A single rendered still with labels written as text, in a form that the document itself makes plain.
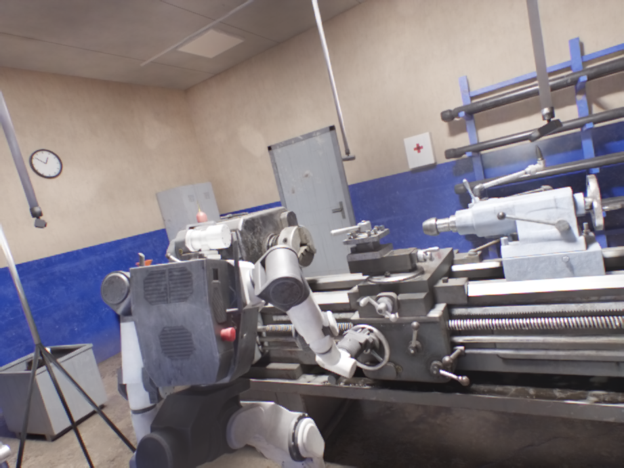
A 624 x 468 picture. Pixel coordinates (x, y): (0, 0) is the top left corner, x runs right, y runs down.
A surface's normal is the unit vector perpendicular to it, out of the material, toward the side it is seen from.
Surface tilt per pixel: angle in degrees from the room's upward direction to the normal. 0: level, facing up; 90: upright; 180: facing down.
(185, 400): 29
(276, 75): 90
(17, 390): 90
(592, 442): 0
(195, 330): 89
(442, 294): 90
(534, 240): 66
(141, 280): 74
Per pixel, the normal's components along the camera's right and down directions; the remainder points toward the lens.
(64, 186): 0.84, -0.13
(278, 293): 0.14, 0.54
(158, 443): -0.46, -0.07
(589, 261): -0.48, 0.22
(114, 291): -0.22, -0.11
